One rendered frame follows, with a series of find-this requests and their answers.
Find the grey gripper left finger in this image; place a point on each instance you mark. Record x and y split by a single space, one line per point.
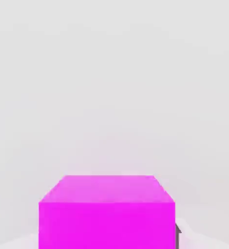
32 244

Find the small magenta cube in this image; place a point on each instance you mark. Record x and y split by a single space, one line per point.
106 223

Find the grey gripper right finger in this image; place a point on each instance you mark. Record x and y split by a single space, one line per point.
177 239

